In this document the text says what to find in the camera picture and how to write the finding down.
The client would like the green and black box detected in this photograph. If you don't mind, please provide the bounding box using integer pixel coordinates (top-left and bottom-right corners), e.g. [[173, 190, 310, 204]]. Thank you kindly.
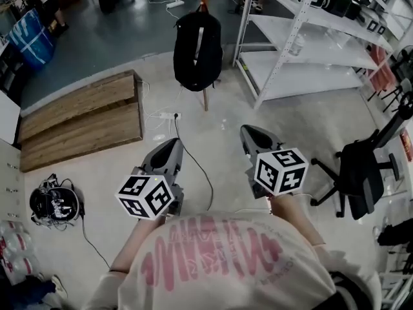
[[322, 0, 362, 21]]

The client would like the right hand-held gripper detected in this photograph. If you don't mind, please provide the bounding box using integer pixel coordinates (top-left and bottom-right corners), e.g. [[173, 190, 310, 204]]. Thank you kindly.
[[240, 125, 310, 200]]

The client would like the person's left forearm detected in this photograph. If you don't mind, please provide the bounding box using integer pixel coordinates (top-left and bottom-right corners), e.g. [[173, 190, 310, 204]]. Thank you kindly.
[[109, 213, 162, 273]]

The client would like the short white cable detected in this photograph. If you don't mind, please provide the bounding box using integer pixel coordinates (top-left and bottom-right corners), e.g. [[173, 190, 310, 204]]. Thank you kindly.
[[137, 79, 170, 132]]

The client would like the wooden plank platform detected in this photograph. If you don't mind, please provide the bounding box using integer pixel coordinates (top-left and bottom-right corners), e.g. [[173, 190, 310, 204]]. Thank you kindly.
[[17, 69, 144, 173]]

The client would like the white drawer cabinet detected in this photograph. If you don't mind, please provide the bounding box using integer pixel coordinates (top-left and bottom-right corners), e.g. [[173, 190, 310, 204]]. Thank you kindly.
[[0, 137, 26, 222]]

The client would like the black floor fan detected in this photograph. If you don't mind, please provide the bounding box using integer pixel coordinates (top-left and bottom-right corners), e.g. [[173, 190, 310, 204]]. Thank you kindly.
[[392, 45, 413, 83]]

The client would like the person's right forearm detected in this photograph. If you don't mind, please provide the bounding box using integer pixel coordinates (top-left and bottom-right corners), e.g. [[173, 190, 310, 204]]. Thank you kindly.
[[269, 192, 327, 248]]

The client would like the black metal stool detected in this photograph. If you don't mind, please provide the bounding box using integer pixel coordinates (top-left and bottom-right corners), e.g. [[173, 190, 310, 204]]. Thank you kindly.
[[367, 76, 408, 113]]

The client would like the black office chair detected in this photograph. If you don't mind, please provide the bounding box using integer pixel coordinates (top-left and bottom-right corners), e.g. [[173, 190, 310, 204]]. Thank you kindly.
[[310, 92, 413, 221]]

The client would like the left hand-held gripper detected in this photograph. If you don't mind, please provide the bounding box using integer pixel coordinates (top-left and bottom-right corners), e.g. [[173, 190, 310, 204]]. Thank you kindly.
[[114, 138, 185, 222]]

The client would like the person's white printed shirt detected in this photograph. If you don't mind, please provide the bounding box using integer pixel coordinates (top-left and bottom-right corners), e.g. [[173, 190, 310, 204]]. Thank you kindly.
[[85, 211, 383, 310]]

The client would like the white metal shelving unit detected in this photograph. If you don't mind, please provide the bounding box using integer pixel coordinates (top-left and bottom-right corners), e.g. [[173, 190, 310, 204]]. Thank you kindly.
[[232, 0, 413, 109]]

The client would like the white table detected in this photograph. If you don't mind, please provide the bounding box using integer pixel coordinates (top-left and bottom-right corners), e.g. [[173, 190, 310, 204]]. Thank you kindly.
[[0, 90, 22, 147]]

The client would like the pack of water bottles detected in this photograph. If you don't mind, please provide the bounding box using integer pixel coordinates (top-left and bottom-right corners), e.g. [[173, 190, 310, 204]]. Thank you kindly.
[[0, 220, 43, 285]]

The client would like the black power cable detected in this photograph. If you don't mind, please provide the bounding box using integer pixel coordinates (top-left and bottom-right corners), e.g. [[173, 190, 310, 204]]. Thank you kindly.
[[174, 114, 214, 211]]

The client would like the black headset with cables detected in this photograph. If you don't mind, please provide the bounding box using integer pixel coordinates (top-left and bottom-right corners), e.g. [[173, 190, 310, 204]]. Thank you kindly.
[[29, 172, 85, 229]]

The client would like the thin black cable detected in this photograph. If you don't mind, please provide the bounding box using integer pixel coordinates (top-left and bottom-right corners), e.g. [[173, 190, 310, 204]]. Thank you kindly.
[[79, 205, 112, 269]]

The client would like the brown wooden coat rack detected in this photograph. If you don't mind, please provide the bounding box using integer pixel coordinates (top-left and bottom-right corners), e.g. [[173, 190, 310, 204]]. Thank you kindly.
[[198, 0, 224, 112]]

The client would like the blue plastic bin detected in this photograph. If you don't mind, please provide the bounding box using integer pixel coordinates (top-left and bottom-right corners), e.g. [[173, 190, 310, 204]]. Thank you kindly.
[[6, 8, 55, 70]]

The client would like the black backpack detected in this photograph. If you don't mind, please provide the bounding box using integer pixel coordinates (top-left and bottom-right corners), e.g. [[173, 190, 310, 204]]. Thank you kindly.
[[173, 11, 224, 92]]

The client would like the black framed white tag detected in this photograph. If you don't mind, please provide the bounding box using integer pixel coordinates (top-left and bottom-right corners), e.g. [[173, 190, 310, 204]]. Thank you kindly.
[[367, 19, 387, 35]]

